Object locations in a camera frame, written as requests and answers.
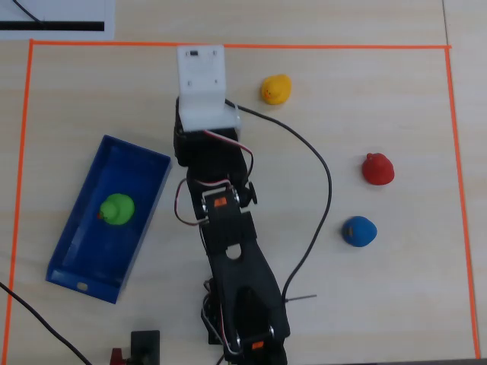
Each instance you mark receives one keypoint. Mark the green rubber duck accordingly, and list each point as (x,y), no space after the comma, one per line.
(118,209)

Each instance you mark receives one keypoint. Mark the yellow rubber duck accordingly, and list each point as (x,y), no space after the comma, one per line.
(278,88)

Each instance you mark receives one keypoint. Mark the blue plastic box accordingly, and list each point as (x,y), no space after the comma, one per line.
(76,258)

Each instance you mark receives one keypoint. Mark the blue rubber duck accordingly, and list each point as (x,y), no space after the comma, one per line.
(361,232)

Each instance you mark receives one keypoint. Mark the red rubber duck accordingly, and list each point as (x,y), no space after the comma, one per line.
(378,171)

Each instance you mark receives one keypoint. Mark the long horizontal orange tape line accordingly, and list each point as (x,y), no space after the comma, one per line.
(342,46)

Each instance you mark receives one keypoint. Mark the black strip on paper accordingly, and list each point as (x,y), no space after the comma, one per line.
(68,26)

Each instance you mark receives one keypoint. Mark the black table clamp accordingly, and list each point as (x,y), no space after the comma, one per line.
(145,344)

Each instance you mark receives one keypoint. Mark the white paper sheet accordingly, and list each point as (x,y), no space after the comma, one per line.
(76,9)

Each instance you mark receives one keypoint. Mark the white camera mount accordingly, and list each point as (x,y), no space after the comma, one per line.
(201,76)

